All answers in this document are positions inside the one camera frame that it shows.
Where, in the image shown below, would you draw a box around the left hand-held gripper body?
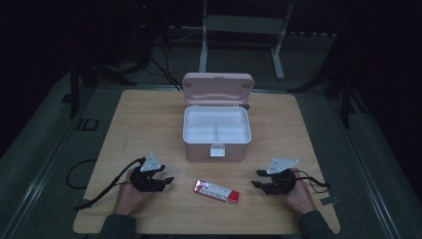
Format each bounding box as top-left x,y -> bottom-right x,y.
128,152 -> 166,194

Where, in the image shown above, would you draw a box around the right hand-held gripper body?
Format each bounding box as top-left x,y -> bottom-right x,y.
261,157 -> 300,196

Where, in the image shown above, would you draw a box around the red and white packet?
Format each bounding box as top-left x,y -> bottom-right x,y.
193,178 -> 241,206

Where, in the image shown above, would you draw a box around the pink storage box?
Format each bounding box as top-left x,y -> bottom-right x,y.
181,72 -> 256,163

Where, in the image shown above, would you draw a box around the person's left hand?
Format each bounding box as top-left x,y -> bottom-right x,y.
113,178 -> 157,217

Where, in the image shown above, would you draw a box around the person's right hand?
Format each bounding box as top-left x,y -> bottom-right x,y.
284,168 -> 317,216

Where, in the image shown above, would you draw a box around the black tripod stand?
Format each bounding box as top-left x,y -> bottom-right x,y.
288,31 -> 367,131
67,58 -> 137,120

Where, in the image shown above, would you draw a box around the grey metal stand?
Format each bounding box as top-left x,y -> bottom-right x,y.
198,0 -> 296,82

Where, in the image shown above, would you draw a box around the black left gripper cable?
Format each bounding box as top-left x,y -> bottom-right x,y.
65,156 -> 147,211

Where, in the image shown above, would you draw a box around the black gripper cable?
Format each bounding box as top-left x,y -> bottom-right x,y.
65,156 -> 147,211
294,169 -> 331,194

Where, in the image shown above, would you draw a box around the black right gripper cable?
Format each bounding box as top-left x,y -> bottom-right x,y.
294,169 -> 331,194

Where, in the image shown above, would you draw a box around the black floor cables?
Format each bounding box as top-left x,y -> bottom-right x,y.
130,0 -> 184,92

